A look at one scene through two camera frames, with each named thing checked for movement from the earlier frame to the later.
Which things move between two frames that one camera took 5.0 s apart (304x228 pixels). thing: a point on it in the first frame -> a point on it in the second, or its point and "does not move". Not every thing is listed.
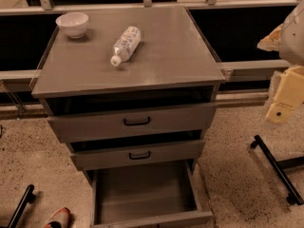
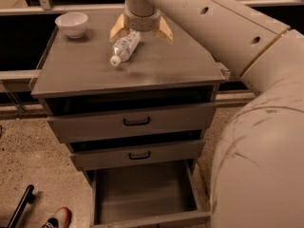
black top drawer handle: x=128 y=123 does not move
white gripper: x=294 y=38 -> x=142 y=24
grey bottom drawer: x=145 y=196 does not move
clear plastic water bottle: x=124 y=47 does not move
